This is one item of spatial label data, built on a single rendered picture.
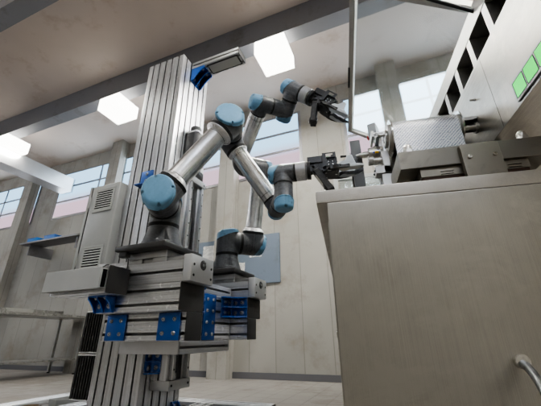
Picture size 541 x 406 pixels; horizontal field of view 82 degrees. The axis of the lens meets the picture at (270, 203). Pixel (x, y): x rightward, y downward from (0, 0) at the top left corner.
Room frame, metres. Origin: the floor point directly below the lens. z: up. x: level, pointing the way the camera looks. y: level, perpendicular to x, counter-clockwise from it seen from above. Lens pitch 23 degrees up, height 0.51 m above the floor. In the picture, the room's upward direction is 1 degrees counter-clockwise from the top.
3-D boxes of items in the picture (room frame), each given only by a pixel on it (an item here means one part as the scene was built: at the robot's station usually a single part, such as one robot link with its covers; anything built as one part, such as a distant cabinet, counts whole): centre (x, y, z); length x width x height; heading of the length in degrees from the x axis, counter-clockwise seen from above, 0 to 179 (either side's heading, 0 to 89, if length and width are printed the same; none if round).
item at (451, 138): (0.99, -0.59, 1.11); 0.23 x 0.01 x 0.18; 78
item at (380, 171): (1.12, -0.45, 1.05); 0.06 x 0.05 x 0.31; 78
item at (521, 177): (1.98, -0.72, 0.88); 2.52 x 0.66 x 0.04; 168
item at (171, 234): (1.17, 0.42, 0.87); 0.15 x 0.15 x 0.10
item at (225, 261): (1.62, 0.23, 0.87); 0.15 x 0.15 x 0.10
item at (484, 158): (0.77, -0.60, 0.97); 0.10 x 0.03 x 0.11; 78
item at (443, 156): (0.86, -0.60, 1.00); 0.40 x 0.16 x 0.06; 78
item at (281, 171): (1.11, -0.05, 1.11); 0.11 x 0.08 x 0.09; 78
